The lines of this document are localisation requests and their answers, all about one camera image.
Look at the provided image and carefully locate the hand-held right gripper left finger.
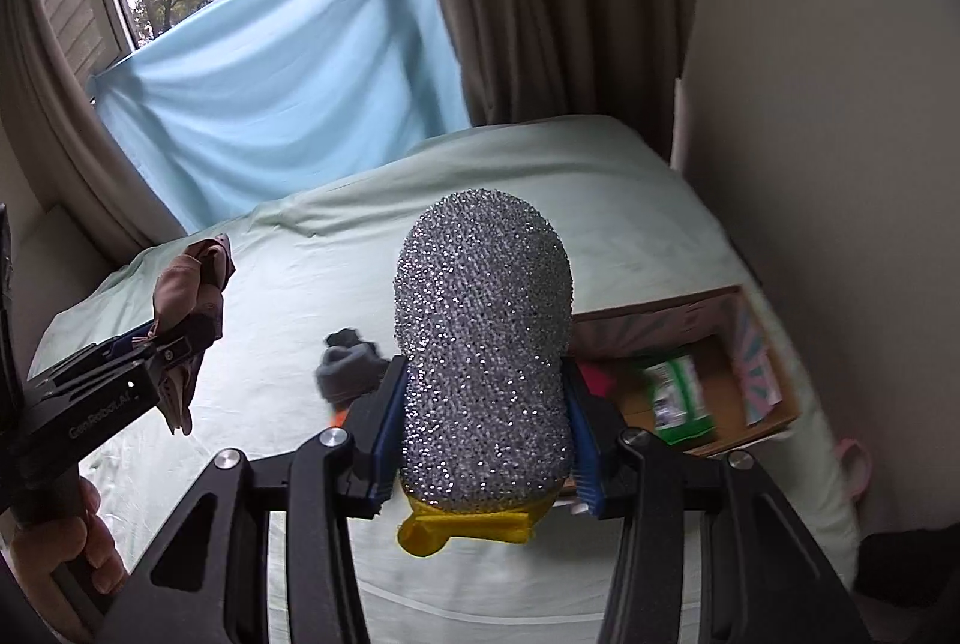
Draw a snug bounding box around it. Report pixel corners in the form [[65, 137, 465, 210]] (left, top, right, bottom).
[[106, 356, 410, 644]]

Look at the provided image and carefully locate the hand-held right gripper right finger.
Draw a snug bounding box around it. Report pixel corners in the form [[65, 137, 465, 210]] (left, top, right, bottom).
[[561, 357, 872, 644]]

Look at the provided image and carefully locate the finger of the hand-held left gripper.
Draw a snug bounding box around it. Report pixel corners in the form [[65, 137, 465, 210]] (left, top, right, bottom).
[[105, 312, 215, 416]]

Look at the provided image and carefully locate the brown cloth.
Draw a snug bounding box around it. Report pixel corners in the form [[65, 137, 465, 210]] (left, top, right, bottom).
[[152, 233, 237, 436]]

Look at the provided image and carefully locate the silver and yellow scrub sponge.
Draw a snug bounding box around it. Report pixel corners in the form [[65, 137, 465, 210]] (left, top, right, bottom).
[[393, 188, 577, 557]]

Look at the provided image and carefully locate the cardboard box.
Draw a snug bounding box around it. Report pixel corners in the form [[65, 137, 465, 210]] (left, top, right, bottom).
[[571, 284, 802, 459]]

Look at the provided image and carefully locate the person's left hand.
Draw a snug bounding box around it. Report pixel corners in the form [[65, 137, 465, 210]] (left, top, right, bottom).
[[6, 475, 130, 644]]

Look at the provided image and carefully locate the red cloth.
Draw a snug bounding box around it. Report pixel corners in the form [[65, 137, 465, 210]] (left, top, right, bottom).
[[576, 362, 617, 406]]

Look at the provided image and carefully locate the grey knit sock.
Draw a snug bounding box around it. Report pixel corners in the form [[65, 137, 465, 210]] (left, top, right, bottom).
[[315, 328, 392, 403]]

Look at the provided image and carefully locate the green and white packet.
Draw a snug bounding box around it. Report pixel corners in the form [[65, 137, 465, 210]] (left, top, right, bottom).
[[645, 355, 717, 446]]

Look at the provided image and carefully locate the light green bed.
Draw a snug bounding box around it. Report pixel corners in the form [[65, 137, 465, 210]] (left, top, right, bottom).
[[28, 114, 860, 644]]

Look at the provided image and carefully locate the light blue sheet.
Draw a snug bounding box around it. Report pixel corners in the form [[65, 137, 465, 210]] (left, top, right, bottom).
[[88, 0, 472, 235]]

